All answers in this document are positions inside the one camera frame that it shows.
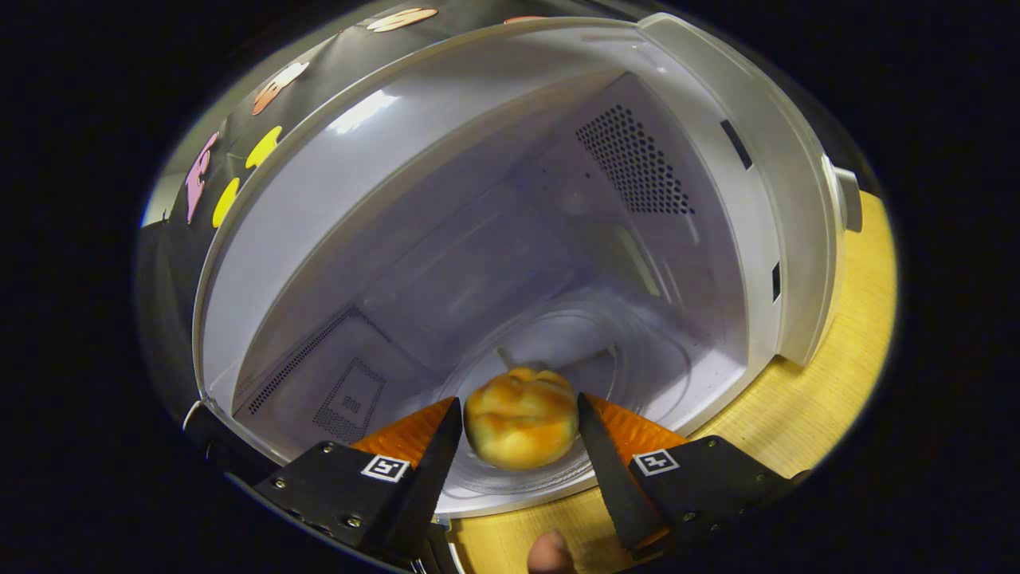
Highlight white microwave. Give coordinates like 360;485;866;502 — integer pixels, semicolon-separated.
182;12;865;519

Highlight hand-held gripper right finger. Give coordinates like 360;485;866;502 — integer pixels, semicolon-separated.
577;394;810;556

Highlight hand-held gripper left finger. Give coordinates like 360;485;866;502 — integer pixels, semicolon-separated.
253;396;465;568

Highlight golden bread roll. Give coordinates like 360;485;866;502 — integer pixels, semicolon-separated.
464;367;580;471

